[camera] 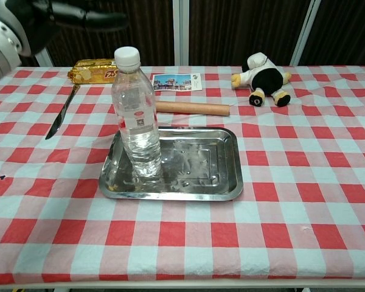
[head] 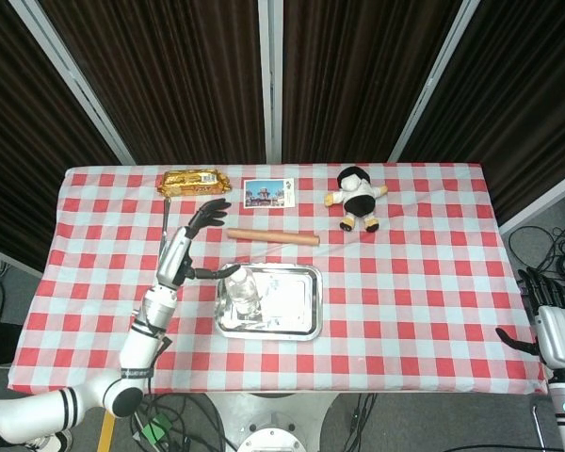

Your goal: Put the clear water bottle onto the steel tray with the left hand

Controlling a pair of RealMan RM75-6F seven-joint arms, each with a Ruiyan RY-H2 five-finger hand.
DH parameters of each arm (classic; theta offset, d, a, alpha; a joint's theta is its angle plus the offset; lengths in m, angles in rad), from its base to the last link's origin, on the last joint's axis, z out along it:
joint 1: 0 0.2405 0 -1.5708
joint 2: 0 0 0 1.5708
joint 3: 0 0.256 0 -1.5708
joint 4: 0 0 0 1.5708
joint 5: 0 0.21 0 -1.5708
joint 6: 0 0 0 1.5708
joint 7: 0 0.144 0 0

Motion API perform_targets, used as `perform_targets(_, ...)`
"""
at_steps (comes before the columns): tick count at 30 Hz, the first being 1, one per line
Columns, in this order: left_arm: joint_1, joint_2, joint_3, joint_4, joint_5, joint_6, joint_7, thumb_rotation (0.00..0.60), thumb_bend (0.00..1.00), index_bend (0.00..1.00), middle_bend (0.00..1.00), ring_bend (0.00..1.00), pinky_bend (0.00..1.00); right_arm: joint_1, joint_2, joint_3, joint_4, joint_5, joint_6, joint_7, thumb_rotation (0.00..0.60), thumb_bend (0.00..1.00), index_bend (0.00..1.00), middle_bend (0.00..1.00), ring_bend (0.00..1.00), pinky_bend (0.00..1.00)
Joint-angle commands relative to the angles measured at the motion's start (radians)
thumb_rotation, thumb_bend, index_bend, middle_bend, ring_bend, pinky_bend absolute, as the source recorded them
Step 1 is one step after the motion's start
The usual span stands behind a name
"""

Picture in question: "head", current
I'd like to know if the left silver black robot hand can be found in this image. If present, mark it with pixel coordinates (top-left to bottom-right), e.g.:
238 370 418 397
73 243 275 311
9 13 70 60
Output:
154 197 242 289

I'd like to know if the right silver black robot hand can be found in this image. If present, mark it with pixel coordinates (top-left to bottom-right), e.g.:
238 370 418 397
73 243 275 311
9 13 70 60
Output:
494 266 565 373

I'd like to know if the transparent plastic bottle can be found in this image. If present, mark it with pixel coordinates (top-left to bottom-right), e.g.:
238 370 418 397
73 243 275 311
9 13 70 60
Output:
223 267 261 317

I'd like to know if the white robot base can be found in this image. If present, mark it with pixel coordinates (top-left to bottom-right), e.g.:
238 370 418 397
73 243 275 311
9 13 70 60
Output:
205 392 341 452

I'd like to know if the stainless steel tray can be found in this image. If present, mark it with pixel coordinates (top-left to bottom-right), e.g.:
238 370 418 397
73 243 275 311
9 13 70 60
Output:
213 262 324 342

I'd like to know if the thin metal rod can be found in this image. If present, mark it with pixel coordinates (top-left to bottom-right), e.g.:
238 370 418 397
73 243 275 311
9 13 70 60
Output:
158 197 173 255

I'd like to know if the golden biscuit packet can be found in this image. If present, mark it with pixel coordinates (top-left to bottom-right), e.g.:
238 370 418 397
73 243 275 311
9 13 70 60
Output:
156 169 232 197

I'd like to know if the grey metal rod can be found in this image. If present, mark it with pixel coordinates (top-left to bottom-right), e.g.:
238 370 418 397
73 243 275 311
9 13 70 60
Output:
531 407 547 451

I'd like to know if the wooden rolling pin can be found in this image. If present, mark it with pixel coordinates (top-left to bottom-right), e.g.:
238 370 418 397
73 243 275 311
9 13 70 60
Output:
226 227 321 247

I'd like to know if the picture postcard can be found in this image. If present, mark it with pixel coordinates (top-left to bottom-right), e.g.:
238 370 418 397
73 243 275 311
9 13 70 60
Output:
242 178 297 210

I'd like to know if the green plastic connector box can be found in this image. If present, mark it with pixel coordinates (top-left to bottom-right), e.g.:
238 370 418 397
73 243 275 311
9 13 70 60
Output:
140 416 173 444

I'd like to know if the dark brown curtain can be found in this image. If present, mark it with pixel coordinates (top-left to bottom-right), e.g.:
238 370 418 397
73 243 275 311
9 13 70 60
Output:
397 0 565 222
282 0 465 165
0 0 123 272
37 0 267 166

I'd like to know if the red white checkered tablecloth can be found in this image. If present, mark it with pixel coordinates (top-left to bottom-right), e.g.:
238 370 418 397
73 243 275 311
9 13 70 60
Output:
7 162 550 396

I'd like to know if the yellow floor tape strip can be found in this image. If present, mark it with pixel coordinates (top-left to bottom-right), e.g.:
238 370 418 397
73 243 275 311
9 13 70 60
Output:
96 413 119 452

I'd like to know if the black white plush doll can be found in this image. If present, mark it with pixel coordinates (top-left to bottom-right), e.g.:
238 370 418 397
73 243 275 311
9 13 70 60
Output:
323 165 389 234

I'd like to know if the black white sneaker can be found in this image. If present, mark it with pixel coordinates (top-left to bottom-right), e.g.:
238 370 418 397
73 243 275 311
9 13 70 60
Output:
27 430 74 452

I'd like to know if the black cable bundle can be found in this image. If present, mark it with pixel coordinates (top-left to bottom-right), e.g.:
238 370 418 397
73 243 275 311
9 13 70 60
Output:
508 220 565 283

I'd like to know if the floor cable tangle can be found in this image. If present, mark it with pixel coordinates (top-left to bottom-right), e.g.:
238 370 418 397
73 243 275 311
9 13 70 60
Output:
131 393 239 452

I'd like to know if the silver partition post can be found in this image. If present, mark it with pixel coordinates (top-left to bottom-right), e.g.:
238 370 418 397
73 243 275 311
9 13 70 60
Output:
8 0 137 166
388 0 481 164
257 0 283 165

